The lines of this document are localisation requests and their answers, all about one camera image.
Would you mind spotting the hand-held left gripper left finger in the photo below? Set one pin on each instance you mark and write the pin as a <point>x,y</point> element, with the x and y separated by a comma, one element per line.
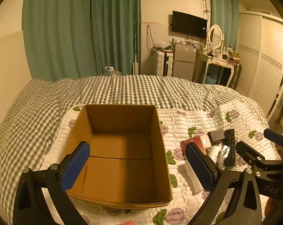
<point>78,163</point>

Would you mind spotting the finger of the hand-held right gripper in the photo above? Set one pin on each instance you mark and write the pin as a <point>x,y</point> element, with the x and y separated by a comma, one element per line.
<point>248,151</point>
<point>272,134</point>

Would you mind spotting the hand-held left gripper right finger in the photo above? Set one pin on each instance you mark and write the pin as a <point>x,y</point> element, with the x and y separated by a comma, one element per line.
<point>200,166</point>

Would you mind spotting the white power adapter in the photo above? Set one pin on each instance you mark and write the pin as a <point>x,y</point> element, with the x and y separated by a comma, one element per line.
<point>189,174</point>

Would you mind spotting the white bottle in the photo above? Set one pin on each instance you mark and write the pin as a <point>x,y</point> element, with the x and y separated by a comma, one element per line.
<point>214,153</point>

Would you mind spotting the black remote control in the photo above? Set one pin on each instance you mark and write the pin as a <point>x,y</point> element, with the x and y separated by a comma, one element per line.
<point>230,145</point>

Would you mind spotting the red patterned box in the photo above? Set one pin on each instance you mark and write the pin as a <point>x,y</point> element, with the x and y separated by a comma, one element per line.
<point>190,141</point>

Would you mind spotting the black rectangular box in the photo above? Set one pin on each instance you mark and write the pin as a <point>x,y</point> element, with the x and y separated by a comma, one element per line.
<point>216,136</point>

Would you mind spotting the cardboard box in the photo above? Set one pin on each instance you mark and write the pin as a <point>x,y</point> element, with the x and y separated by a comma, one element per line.
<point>122,145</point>

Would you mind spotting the floral quilted blanket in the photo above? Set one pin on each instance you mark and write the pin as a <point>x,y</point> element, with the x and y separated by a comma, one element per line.
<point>179,124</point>

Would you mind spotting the dark striped suitcase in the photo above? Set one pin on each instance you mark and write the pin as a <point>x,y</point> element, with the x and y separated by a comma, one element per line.
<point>236,75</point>

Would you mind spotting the white wardrobe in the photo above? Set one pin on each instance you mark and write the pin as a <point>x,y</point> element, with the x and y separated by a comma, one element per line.
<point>261,58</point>

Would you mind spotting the grey checked blanket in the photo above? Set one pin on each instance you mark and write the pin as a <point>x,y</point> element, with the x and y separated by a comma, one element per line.
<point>122,89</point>

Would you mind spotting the white dressing table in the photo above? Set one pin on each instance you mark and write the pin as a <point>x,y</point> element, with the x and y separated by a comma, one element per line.
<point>216,61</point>

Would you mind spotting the clear water jug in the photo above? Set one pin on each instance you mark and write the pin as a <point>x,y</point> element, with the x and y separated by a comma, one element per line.
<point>112,71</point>

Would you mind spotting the grey fridge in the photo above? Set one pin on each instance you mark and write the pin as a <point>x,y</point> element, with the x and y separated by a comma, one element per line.
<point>183,61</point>

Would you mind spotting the white suitcase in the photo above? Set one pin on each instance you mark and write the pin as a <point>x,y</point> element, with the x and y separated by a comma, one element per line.
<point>163,63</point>

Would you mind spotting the oval white mirror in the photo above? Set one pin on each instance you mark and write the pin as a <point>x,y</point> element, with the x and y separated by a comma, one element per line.
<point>215,36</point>

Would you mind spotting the narrow green curtain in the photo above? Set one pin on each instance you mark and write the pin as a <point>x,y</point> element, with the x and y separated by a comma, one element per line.
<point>223,11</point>

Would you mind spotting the wide green curtain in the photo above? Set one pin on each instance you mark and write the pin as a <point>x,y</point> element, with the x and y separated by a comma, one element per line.
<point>73,28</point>

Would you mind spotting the black television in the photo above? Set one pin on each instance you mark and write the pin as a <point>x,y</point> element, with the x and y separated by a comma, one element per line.
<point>188,23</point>

